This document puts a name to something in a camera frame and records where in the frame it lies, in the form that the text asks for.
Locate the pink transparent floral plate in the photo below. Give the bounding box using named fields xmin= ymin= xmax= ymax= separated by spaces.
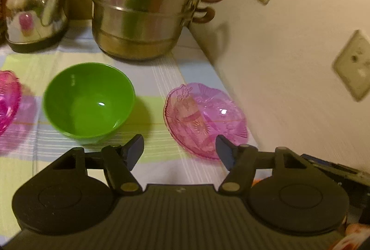
xmin=0 ymin=71 xmax=22 ymax=135

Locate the green plastic bowl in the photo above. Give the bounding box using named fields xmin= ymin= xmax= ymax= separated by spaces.
xmin=43 ymin=62 xmax=136 ymax=145

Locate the checked pastel tablecloth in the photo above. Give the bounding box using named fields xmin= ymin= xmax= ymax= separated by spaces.
xmin=0 ymin=19 xmax=261 ymax=244

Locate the beige wall switch socket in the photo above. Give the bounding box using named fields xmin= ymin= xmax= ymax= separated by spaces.
xmin=332 ymin=29 xmax=370 ymax=101

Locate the steel kettle black handle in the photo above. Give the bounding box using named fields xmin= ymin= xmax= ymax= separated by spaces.
xmin=5 ymin=0 xmax=68 ymax=53

